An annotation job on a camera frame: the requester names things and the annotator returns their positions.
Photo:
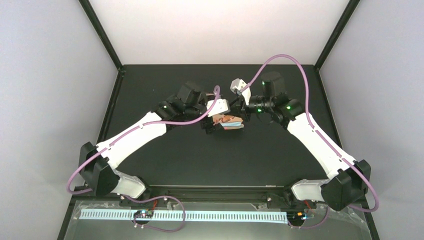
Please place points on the frame post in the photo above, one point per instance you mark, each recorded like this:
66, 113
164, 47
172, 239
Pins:
335, 34
101, 33

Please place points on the right rear frame post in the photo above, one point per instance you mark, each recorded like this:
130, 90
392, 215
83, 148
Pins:
335, 34

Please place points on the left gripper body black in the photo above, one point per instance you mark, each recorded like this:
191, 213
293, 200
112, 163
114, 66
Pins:
207, 127

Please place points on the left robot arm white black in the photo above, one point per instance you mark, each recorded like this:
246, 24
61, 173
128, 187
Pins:
98, 163

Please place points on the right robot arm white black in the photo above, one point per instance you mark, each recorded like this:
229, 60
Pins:
347, 179

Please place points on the white slotted cable duct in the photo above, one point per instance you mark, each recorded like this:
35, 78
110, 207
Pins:
188, 215

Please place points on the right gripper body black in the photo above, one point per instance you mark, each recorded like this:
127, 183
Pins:
241, 108

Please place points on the brown plaid glasses case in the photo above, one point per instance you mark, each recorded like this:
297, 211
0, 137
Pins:
218, 119

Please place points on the left rear frame post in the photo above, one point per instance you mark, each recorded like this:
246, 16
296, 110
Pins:
101, 33

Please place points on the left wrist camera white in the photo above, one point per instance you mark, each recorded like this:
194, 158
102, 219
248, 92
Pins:
221, 107

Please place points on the black aluminium frame rail front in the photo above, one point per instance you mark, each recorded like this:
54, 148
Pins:
222, 194

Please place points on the pink transparent sunglasses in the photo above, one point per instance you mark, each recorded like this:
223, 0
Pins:
212, 97

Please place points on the light blue cleaning cloth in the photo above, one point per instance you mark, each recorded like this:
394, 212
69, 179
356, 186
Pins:
234, 125

